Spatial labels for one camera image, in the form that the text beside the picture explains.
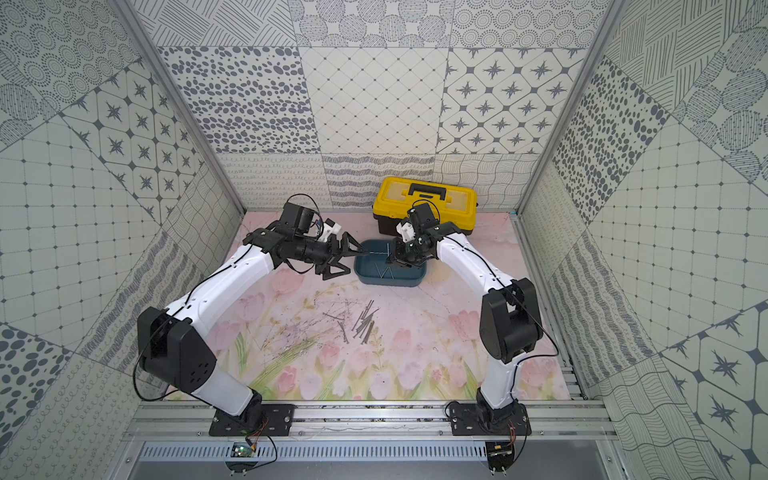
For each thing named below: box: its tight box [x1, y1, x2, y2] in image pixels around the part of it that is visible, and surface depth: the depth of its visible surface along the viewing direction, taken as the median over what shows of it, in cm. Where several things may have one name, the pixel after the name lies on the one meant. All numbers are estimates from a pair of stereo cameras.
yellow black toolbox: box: [372, 177, 478, 236], surface depth 106 cm
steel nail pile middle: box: [351, 299, 381, 339], surface depth 93 cm
